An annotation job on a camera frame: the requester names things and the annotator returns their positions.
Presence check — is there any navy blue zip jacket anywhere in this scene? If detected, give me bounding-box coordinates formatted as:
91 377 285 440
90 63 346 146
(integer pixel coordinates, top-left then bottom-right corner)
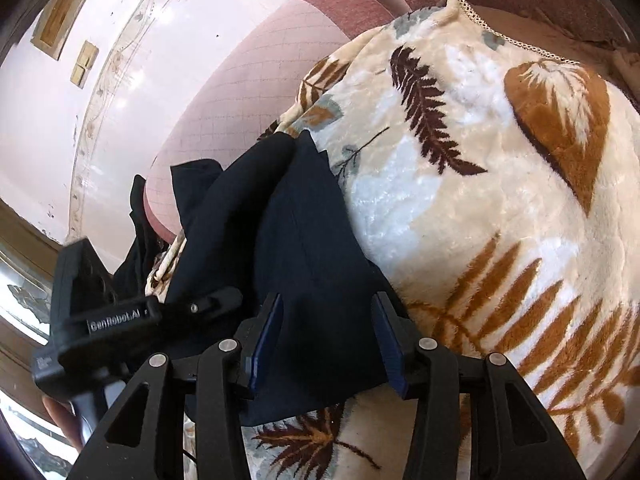
166 133 392 427

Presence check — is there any left hand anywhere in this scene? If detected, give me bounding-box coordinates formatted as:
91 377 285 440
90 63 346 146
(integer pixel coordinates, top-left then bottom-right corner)
42 396 84 452

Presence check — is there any black garment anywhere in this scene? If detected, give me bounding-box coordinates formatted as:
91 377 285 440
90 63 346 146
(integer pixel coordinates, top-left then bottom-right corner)
113 174 168 300

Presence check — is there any wooden framed window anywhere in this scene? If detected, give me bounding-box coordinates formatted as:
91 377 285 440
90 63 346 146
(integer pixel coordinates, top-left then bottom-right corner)
1 204 78 479

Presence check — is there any leaf pattern fleece blanket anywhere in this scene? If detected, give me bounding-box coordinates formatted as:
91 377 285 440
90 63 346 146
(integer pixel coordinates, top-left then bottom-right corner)
268 0 639 479

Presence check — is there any pink quilted mattress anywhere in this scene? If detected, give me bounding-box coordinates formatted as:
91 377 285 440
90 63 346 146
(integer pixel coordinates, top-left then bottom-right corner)
143 0 393 243

